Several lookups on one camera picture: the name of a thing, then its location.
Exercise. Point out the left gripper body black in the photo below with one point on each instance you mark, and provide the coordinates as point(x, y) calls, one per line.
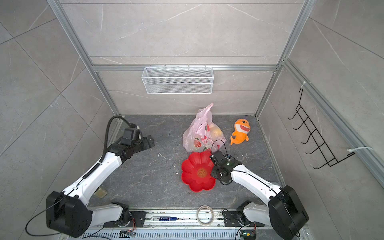
point(142, 144)

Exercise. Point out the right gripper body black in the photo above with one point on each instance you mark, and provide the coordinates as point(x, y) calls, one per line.
point(215, 173)

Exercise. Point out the red flower-shaped plate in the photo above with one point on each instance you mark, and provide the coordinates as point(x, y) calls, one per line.
point(196, 172)

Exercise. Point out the pink plastic bag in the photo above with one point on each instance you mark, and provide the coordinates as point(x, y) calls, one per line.
point(203, 134)

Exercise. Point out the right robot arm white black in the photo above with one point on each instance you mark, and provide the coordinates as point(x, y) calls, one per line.
point(282, 209)

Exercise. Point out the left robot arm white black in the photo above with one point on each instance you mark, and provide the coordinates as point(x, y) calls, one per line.
point(68, 211)

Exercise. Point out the orange shark plush toy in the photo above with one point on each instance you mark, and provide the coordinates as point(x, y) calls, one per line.
point(242, 128)

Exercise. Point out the clear tape roll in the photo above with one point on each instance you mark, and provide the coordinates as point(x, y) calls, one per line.
point(205, 216)

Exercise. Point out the blue marker pen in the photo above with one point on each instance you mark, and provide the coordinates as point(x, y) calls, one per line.
point(164, 219)

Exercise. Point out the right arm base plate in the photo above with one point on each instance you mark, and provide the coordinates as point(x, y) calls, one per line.
point(237, 219)

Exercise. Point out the white wire mesh basket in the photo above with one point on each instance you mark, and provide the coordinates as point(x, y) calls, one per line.
point(178, 80)

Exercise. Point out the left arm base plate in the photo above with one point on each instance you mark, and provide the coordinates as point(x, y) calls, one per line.
point(135, 219)

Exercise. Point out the black wire hook rack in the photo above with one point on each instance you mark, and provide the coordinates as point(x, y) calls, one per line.
point(315, 136)

